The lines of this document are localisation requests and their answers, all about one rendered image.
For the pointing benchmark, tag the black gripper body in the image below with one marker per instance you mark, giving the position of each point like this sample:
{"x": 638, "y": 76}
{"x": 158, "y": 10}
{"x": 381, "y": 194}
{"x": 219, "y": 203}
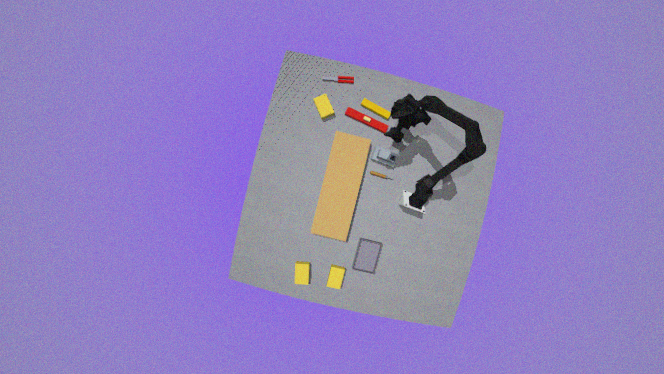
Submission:
{"x": 407, "y": 122}

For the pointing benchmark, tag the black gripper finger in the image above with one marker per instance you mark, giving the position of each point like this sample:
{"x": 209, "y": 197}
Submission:
{"x": 392, "y": 133}
{"x": 404, "y": 112}

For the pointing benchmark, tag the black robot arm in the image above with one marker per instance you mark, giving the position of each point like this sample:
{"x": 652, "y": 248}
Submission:
{"x": 475, "y": 147}

